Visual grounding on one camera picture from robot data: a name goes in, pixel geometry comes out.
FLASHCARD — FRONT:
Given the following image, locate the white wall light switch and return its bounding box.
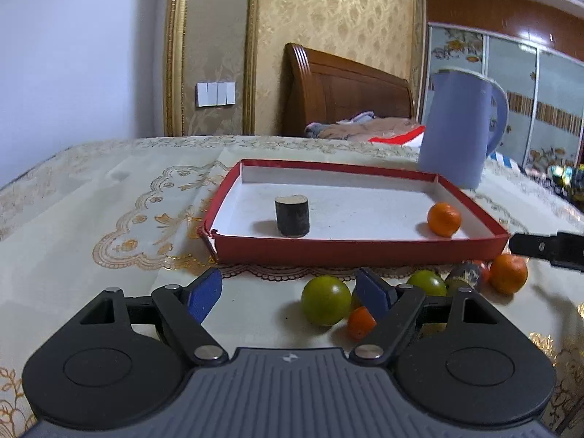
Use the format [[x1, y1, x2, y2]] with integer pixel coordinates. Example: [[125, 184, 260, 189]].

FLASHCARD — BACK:
[[196, 81, 237, 108]]

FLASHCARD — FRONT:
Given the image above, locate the cream gold embroidered tablecloth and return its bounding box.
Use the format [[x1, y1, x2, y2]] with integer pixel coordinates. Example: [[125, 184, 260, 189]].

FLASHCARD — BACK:
[[0, 136, 584, 438]]

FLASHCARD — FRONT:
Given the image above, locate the light blue electric kettle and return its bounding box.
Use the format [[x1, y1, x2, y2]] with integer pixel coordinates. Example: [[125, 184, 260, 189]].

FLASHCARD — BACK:
[[417, 68, 509, 190]]

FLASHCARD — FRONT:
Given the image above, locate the green citrus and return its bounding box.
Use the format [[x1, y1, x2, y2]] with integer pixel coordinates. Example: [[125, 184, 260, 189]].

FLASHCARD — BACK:
[[406, 270, 448, 297], [301, 276, 353, 327]]

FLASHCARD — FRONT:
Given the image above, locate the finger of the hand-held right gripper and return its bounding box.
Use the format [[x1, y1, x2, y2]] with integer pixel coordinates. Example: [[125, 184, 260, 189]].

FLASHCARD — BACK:
[[508, 231, 584, 274]]

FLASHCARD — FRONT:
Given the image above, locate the red and white bag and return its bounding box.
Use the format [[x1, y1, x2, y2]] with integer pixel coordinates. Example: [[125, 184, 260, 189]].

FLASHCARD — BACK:
[[369, 127, 427, 147]]

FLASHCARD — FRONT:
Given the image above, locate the dark sugarcane piece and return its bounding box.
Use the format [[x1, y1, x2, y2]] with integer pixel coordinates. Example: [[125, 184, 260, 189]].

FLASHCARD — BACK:
[[274, 195, 310, 240]]

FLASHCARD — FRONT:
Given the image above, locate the dark mottled passion fruit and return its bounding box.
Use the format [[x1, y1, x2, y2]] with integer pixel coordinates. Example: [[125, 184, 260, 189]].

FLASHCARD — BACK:
[[445, 260, 485, 293]]

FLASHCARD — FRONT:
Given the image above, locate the wardrobe with patterned doors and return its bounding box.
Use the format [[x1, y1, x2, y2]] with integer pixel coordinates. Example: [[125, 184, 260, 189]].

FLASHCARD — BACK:
[[426, 22, 584, 181]]

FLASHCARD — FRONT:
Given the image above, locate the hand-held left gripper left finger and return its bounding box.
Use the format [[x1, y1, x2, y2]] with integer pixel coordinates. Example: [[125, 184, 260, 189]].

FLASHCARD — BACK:
[[77, 267, 229, 366]]

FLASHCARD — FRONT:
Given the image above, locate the gold wall moulding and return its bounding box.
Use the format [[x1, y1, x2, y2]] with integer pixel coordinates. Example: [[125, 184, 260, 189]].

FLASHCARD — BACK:
[[163, 0, 262, 138]]

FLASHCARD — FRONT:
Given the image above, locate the orange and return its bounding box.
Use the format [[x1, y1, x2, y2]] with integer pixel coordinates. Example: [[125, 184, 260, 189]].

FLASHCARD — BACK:
[[489, 253, 529, 295], [427, 203, 463, 238]]

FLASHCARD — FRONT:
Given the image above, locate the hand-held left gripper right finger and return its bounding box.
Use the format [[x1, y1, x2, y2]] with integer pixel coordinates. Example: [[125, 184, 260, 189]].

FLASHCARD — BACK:
[[349, 267, 503, 366]]

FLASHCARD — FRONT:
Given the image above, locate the wooden bed headboard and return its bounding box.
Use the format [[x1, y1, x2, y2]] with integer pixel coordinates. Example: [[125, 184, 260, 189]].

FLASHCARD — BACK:
[[281, 42, 415, 138]]

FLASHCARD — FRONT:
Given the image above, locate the red cardboard box lid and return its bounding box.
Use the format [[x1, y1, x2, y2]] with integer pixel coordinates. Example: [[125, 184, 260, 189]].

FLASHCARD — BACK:
[[202, 160, 511, 266]]

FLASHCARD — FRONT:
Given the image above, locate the blue white striped cloth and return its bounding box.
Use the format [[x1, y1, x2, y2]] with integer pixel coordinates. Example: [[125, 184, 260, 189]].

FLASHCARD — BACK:
[[488, 151, 525, 172]]

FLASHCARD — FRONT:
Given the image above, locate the tan blanket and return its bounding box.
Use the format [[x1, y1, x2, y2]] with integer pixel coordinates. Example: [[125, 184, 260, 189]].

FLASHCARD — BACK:
[[319, 118, 424, 142]]

